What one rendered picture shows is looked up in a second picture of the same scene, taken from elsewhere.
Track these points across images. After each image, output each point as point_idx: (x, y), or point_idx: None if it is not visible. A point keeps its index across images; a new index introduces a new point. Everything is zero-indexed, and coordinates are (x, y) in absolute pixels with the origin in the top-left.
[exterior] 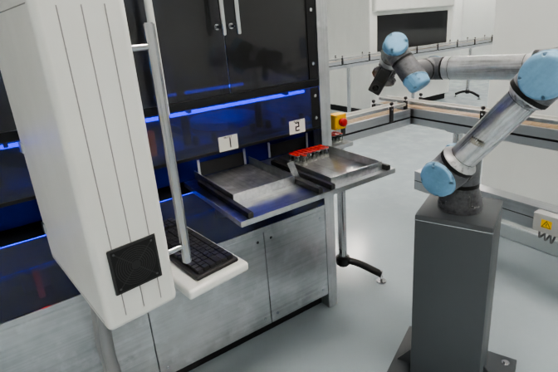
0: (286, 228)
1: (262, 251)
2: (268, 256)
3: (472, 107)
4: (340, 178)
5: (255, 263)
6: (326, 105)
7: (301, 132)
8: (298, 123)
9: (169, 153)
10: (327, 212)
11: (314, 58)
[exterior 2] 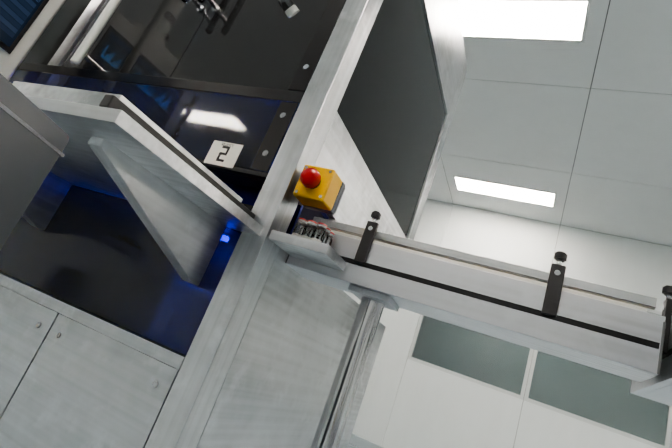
0: (90, 343)
1: (31, 352)
2: (28, 376)
3: None
4: (25, 88)
5: (7, 367)
6: (297, 140)
7: (223, 166)
8: (228, 148)
9: None
10: (178, 387)
11: (312, 60)
